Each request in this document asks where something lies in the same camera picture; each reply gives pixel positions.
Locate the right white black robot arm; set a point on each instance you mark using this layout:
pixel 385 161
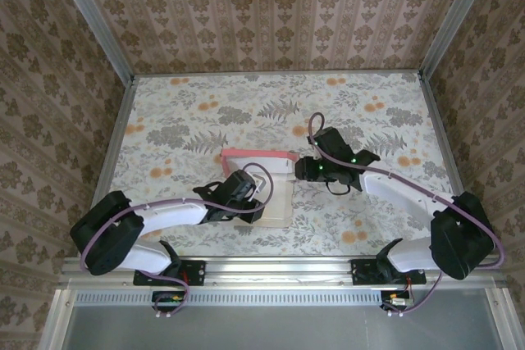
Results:
pixel 463 235

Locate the grey metal sheet panel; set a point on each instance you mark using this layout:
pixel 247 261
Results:
pixel 266 329

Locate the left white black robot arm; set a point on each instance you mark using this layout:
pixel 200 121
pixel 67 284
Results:
pixel 102 239

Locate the aluminium frame post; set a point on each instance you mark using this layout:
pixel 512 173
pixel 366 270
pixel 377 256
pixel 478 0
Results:
pixel 92 22
pixel 455 18

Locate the black connector box right arm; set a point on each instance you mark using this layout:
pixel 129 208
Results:
pixel 395 301

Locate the black base plate right arm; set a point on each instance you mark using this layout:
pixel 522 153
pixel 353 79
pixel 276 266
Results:
pixel 363 272

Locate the wide aluminium base rail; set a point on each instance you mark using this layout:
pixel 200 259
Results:
pixel 279 272

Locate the thin aluminium table rail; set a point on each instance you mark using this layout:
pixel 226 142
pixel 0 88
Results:
pixel 279 73

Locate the black base plate left arm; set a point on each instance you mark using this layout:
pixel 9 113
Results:
pixel 193 273

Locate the floral tablecloth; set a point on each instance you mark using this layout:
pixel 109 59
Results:
pixel 254 100

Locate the aluminium table side rail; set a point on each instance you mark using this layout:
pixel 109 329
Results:
pixel 445 141
pixel 120 120

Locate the black connector box left arm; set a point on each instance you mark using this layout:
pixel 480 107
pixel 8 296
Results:
pixel 164 301

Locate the white and pink cloth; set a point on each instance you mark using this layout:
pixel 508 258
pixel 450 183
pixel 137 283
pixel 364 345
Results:
pixel 279 186

